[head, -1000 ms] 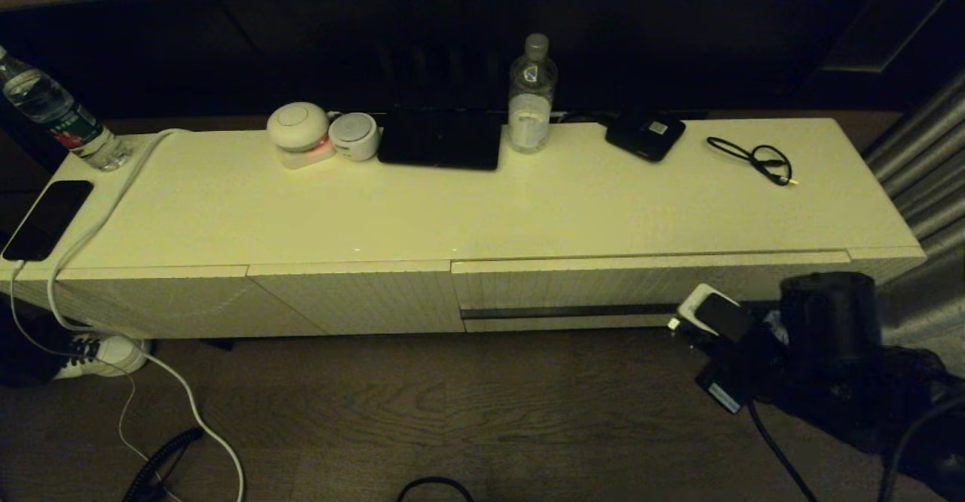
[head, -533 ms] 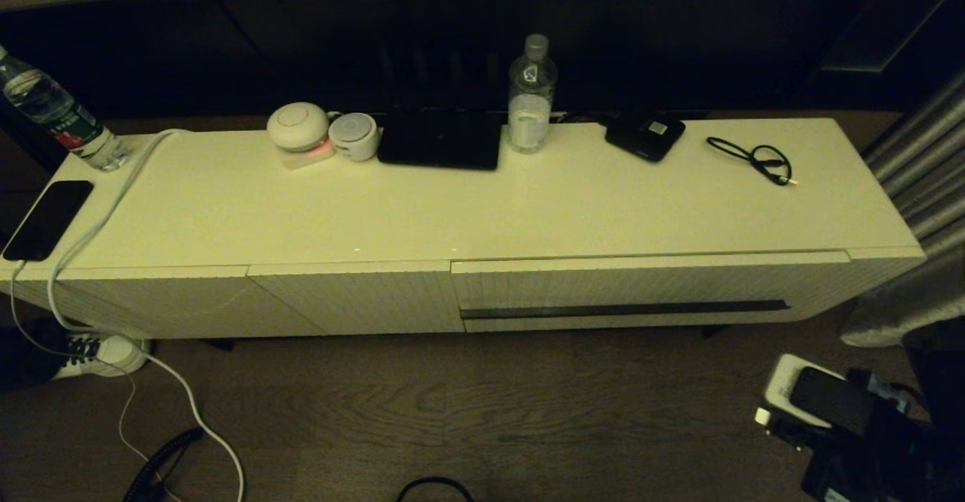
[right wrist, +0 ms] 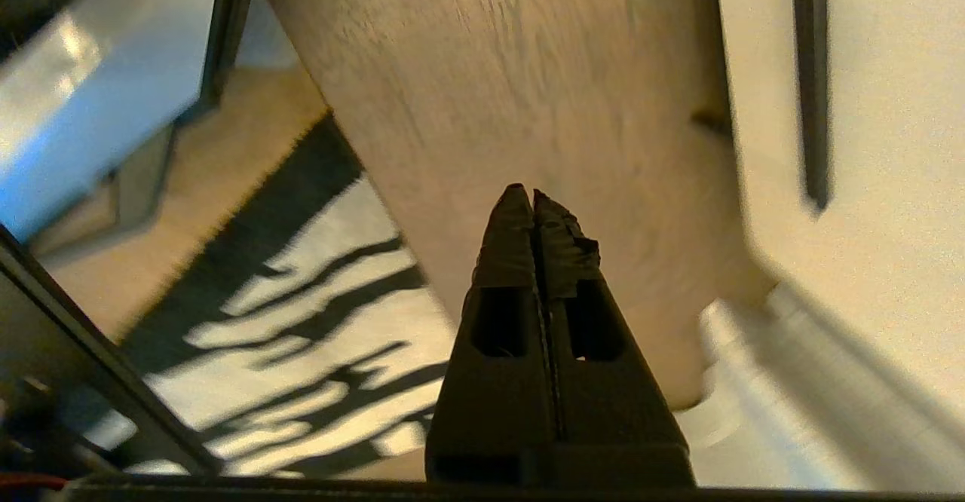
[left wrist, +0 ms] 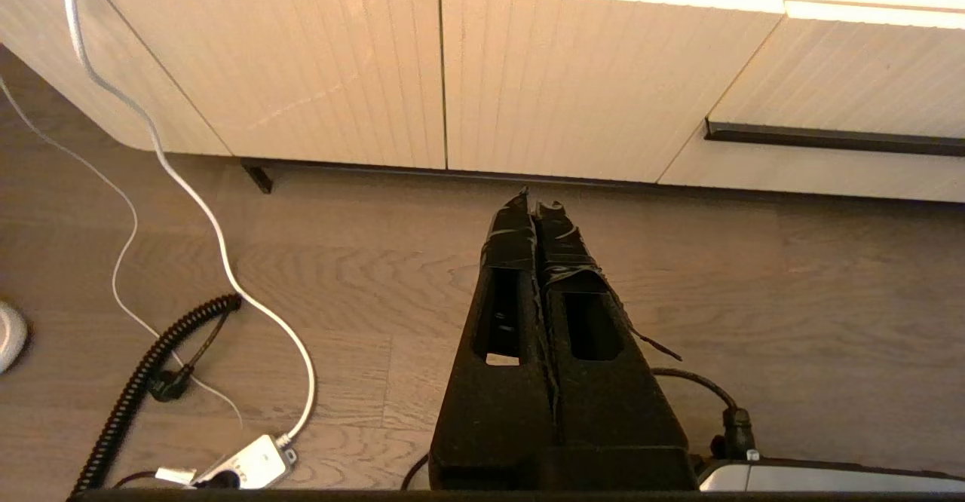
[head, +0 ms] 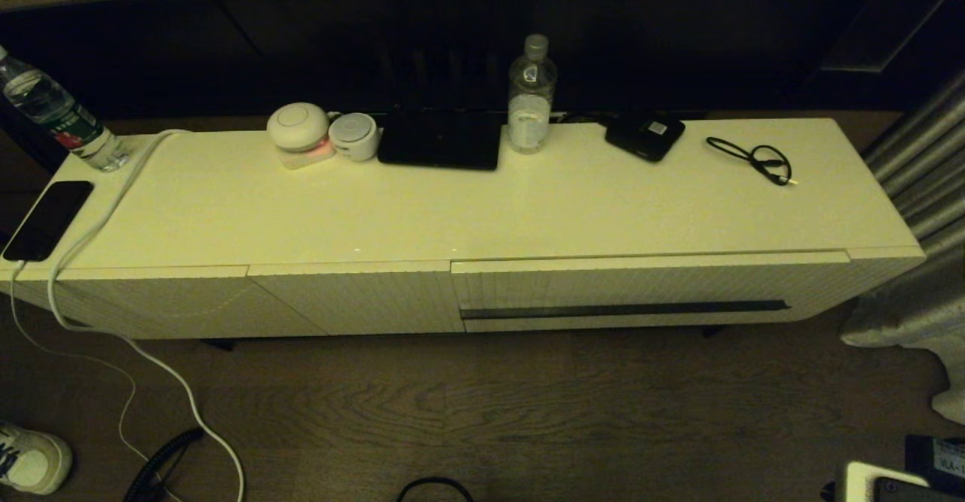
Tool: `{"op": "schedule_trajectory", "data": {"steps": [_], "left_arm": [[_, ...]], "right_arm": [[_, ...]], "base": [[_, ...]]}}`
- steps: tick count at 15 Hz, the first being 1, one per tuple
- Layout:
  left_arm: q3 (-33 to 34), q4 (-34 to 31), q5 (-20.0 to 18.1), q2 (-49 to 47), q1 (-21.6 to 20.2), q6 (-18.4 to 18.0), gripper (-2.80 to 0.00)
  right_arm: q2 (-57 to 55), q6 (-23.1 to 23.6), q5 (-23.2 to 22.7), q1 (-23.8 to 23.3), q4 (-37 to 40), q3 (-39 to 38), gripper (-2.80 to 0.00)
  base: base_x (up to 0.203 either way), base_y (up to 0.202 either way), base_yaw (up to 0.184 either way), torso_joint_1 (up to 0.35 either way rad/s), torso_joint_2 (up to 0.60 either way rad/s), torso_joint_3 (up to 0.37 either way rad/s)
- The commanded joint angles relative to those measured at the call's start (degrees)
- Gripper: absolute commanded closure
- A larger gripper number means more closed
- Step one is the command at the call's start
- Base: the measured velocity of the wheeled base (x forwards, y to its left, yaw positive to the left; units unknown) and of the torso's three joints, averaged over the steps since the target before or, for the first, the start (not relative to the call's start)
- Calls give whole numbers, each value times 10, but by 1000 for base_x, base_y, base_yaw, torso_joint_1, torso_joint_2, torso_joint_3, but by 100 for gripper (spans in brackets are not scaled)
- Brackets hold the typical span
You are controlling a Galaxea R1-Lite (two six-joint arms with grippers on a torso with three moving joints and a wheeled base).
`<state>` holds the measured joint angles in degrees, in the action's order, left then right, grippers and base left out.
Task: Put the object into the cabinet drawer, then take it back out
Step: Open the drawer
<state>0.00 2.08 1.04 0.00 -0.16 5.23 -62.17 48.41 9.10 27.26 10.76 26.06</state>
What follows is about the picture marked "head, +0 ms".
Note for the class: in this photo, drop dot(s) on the white sneaker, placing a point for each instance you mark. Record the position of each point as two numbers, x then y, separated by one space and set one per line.
34 460

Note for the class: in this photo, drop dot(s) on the white dome-shaped device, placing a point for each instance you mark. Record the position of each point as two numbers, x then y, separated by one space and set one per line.
298 125

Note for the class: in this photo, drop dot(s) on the water bottle with green label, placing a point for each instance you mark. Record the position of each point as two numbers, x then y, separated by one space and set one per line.
53 110

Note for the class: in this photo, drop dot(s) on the dark grey door frame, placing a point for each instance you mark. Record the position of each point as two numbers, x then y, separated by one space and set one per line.
867 62

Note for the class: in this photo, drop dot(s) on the black smartphone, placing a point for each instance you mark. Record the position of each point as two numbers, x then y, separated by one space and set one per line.
47 218

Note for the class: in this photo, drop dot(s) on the white cabinet drawer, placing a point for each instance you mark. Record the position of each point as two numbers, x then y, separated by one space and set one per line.
603 283

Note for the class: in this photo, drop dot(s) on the small black labelled device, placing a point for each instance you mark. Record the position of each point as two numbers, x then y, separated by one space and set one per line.
644 136

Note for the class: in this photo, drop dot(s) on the small white round speaker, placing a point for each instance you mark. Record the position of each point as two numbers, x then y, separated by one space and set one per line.
353 137

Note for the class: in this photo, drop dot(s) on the black flat tablet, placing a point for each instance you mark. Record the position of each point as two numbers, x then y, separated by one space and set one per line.
441 139

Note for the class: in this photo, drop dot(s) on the white low cabinet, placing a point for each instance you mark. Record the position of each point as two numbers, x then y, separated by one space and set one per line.
301 208

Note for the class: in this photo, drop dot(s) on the clear bottle with grey cap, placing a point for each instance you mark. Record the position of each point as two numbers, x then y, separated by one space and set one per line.
530 116

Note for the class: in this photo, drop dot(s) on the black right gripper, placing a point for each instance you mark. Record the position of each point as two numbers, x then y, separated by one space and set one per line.
950 460

